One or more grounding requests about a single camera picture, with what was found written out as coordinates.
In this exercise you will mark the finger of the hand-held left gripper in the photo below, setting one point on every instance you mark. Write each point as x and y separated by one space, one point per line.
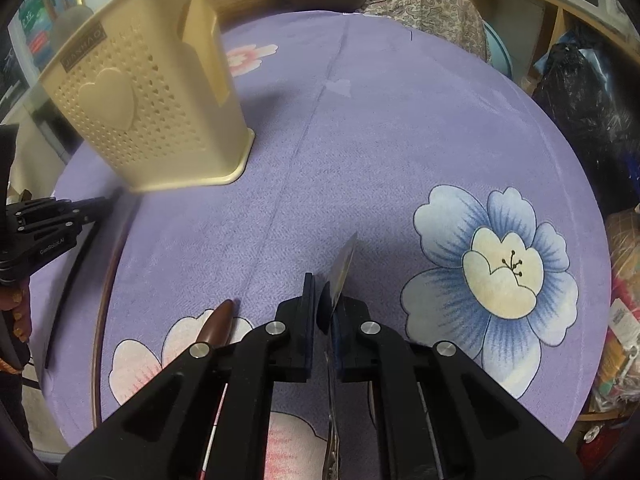
65 222
80 205

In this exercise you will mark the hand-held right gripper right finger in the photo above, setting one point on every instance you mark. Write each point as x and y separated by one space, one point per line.
340 335

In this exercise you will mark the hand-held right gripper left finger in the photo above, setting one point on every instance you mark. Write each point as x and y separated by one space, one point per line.
307 320

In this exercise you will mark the metal spoon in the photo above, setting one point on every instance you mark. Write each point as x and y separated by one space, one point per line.
345 265

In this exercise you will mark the cream perforated utensil holder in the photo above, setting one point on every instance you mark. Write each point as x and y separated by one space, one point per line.
150 110

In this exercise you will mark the person's left hand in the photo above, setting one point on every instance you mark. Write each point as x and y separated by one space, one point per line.
15 312

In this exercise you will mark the brown wooden spoon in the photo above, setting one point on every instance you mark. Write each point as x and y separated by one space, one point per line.
217 325

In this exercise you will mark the purple floral tablecloth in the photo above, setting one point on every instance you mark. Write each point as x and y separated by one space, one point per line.
375 135

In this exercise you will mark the pile of colourful bags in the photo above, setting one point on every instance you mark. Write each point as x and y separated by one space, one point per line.
625 310

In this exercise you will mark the light blue plastic basin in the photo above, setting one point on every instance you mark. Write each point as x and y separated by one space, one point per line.
500 50

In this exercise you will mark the patterned cloth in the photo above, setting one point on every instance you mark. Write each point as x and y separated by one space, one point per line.
425 10

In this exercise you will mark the black plastic bag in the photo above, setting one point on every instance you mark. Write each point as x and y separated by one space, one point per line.
585 110

